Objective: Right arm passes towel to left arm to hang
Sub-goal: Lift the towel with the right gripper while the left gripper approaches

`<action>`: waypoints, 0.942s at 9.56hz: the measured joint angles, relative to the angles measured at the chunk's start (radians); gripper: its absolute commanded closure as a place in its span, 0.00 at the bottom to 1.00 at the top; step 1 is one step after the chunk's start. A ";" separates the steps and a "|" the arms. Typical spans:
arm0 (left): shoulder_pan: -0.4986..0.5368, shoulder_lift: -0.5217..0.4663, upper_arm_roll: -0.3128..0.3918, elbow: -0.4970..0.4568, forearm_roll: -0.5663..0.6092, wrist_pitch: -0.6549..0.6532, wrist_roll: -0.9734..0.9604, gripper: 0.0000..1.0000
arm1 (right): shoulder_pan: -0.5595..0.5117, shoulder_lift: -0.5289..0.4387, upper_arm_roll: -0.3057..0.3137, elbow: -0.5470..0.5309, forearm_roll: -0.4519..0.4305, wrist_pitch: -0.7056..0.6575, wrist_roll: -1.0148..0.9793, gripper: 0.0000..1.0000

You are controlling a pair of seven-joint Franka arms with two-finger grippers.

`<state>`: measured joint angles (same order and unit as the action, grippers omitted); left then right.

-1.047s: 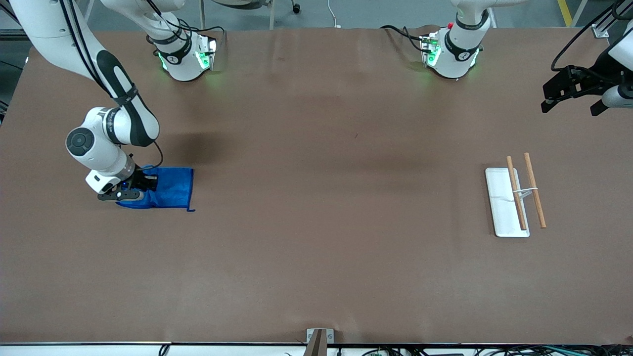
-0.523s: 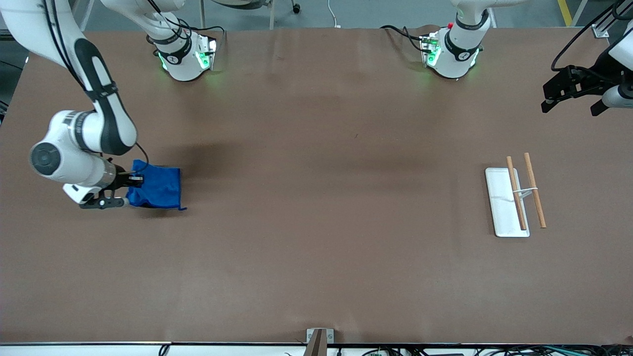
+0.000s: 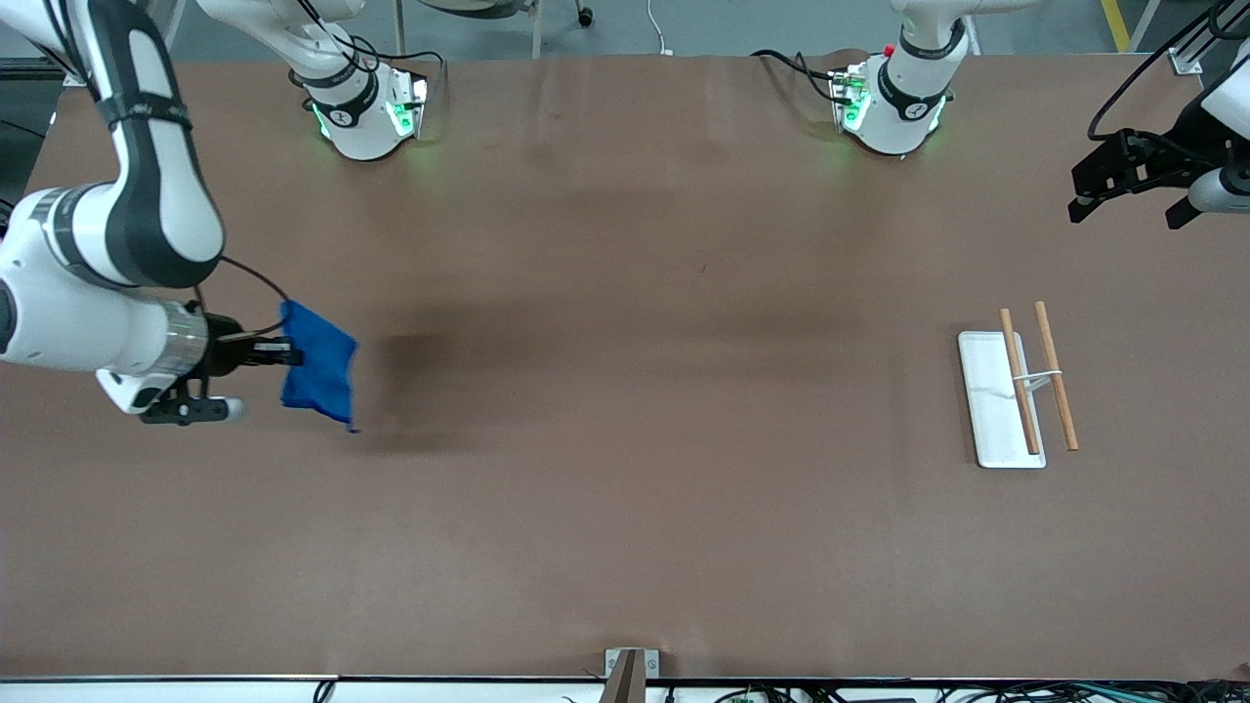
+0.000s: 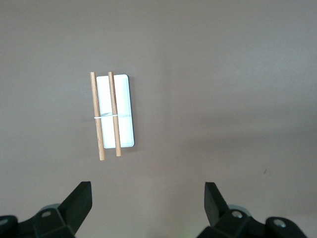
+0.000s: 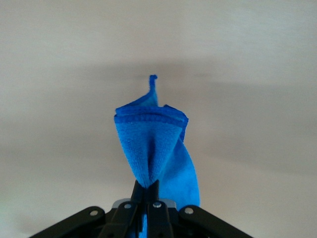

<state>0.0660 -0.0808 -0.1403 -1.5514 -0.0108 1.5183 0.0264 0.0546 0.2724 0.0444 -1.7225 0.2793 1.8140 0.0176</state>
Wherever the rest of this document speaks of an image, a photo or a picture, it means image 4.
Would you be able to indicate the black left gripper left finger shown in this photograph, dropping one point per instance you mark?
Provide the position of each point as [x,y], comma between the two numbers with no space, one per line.
[76,205]

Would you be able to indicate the white towel rack wooden bars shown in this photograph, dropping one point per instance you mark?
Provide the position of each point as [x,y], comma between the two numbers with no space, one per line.
[122,111]

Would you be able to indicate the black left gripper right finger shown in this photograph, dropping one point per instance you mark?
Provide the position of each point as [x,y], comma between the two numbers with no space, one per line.
[215,205]

